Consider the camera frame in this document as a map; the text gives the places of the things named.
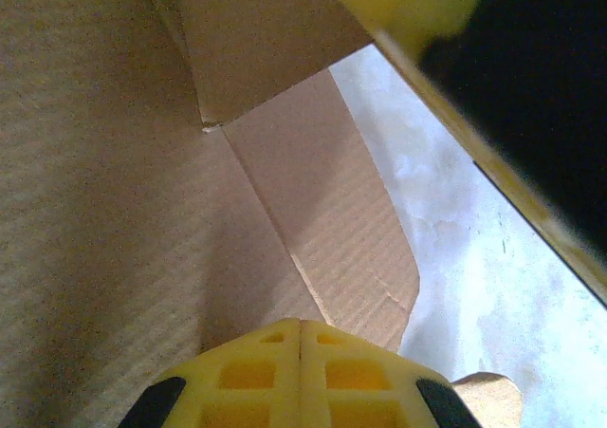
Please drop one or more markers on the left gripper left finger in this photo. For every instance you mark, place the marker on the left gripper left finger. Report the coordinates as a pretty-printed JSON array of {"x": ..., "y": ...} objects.
[{"x": 246, "y": 380}]

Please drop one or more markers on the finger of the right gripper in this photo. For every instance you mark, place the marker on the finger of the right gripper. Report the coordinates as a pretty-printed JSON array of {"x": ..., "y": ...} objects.
[{"x": 521, "y": 91}]

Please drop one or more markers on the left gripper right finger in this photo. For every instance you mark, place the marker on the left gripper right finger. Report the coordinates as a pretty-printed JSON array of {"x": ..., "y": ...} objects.
[{"x": 355, "y": 380}]

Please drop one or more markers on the brown cardboard box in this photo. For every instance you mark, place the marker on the brown cardboard box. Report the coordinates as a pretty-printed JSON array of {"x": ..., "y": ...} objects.
[{"x": 118, "y": 162}]

